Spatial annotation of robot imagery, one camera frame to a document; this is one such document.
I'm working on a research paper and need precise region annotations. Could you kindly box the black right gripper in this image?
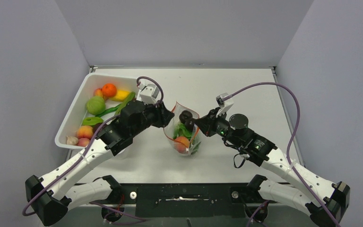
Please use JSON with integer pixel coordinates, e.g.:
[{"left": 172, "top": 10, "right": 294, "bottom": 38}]
[{"left": 195, "top": 107, "right": 243, "bottom": 148}]

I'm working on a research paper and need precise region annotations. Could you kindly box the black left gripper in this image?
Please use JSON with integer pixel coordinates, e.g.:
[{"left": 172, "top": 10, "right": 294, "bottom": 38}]
[{"left": 131, "top": 98, "right": 174, "bottom": 137}]

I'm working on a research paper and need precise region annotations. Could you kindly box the dark plum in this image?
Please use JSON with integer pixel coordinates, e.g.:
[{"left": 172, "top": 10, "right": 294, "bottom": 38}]
[
  {"left": 179, "top": 110, "right": 193, "bottom": 124},
  {"left": 184, "top": 119, "right": 194, "bottom": 132}
]

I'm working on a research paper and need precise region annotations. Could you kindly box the white green napa cabbage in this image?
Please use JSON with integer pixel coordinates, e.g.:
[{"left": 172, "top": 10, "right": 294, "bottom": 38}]
[{"left": 173, "top": 122, "right": 201, "bottom": 156}]

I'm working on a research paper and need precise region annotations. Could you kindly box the clear red-zipper bag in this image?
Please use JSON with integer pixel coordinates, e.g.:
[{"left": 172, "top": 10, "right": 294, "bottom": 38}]
[{"left": 164, "top": 102, "right": 201, "bottom": 156}]

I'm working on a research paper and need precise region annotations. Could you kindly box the orange fruit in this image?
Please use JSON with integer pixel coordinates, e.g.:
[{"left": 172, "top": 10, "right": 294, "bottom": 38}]
[{"left": 102, "top": 83, "right": 117, "bottom": 97}]

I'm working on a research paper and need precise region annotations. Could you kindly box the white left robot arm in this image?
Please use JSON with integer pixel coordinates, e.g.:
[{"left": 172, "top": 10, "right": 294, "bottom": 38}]
[{"left": 22, "top": 100, "right": 174, "bottom": 227}]

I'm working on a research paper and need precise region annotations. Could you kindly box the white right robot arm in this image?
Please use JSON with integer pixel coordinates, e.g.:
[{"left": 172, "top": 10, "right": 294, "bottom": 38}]
[{"left": 193, "top": 108, "right": 350, "bottom": 227}]

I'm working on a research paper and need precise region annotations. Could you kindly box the green leafy vegetable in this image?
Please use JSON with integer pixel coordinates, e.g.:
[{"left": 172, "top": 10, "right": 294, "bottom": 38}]
[{"left": 115, "top": 92, "right": 136, "bottom": 115}]

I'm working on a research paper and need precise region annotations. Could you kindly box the yellow lemon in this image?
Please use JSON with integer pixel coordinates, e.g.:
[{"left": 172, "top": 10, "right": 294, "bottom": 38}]
[{"left": 109, "top": 90, "right": 131, "bottom": 102}]

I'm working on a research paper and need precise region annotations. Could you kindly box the green chili pepper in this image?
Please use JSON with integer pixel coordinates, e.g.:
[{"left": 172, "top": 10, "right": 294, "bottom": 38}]
[{"left": 96, "top": 105, "right": 120, "bottom": 117}]

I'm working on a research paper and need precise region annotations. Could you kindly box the green pepper slice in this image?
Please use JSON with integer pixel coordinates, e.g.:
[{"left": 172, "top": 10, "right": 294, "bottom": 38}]
[{"left": 81, "top": 116, "right": 104, "bottom": 126}]

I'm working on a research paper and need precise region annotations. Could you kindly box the pink peach bottom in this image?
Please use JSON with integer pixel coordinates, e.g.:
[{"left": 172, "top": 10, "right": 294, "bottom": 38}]
[{"left": 76, "top": 138, "right": 90, "bottom": 147}]

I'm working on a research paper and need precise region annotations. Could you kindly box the white plastic bin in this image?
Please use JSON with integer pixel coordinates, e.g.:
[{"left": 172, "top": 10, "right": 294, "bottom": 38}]
[{"left": 54, "top": 73, "right": 138, "bottom": 149}]

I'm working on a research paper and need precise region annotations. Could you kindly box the garlic bulb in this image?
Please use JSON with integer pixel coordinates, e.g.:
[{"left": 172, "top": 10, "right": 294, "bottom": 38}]
[{"left": 66, "top": 136, "right": 78, "bottom": 146}]

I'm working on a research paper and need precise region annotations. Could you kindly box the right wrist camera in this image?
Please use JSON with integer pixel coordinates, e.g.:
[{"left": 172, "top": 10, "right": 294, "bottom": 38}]
[{"left": 216, "top": 93, "right": 234, "bottom": 117}]

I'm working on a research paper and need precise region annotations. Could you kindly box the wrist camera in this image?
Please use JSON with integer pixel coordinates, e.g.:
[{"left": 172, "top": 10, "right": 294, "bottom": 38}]
[
  {"left": 137, "top": 83, "right": 160, "bottom": 104},
  {"left": 216, "top": 93, "right": 234, "bottom": 117}
]

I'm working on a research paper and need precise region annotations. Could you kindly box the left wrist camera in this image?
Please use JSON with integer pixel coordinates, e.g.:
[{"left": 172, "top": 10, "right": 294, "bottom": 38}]
[{"left": 137, "top": 83, "right": 160, "bottom": 104}]

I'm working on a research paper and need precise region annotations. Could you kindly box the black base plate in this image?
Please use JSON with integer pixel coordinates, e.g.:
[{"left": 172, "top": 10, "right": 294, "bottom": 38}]
[{"left": 90, "top": 183, "right": 277, "bottom": 220}]

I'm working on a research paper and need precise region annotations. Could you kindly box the aluminium frame rail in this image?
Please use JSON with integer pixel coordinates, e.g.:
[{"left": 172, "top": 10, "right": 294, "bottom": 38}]
[{"left": 43, "top": 184, "right": 326, "bottom": 209}]

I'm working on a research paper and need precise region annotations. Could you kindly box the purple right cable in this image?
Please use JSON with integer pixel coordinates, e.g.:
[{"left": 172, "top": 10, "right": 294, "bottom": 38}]
[{"left": 217, "top": 82, "right": 342, "bottom": 227}]

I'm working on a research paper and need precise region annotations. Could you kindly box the purple cable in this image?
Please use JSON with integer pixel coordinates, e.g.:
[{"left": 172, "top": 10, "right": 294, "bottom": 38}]
[
  {"left": 217, "top": 82, "right": 342, "bottom": 227},
  {"left": 22, "top": 76, "right": 165, "bottom": 226}
]

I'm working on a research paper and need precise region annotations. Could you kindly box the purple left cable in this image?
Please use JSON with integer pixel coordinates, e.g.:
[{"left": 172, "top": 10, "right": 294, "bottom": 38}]
[{"left": 22, "top": 76, "right": 165, "bottom": 226}]

